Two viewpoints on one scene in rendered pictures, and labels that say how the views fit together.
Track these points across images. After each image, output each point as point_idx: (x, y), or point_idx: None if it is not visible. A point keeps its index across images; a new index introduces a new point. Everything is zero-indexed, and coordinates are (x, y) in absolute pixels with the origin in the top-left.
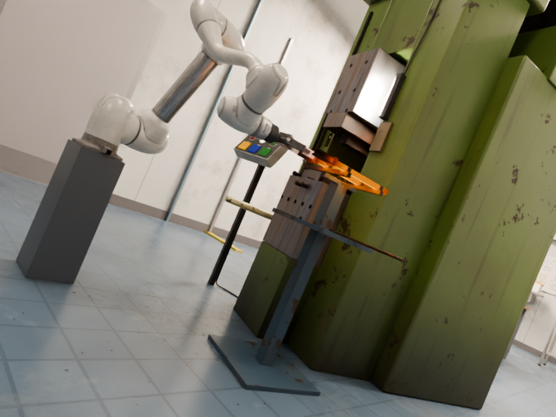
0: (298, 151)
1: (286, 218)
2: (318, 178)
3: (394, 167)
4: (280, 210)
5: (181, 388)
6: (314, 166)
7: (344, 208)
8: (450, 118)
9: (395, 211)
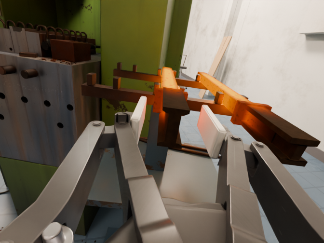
0: (141, 122)
1: (27, 126)
2: (40, 48)
3: (161, 17)
4: (93, 200)
5: None
6: (130, 96)
7: (99, 78)
8: None
9: (161, 68)
